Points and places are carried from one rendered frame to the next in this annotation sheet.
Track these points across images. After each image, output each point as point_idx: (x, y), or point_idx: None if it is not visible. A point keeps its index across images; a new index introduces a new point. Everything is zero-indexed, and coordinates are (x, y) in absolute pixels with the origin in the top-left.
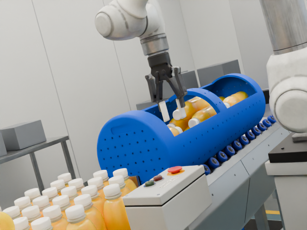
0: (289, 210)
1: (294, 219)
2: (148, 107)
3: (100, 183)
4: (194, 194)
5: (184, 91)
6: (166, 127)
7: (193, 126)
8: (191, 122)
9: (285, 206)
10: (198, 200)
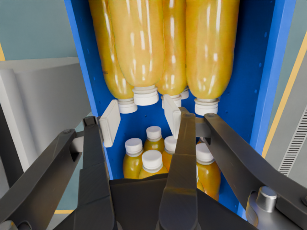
0: (29, 68)
1: (32, 67)
2: (255, 146)
3: None
4: None
5: (71, 154)
6: None
7: (86, 90)
8: (153, 157)
9: (29, 68)
10: None
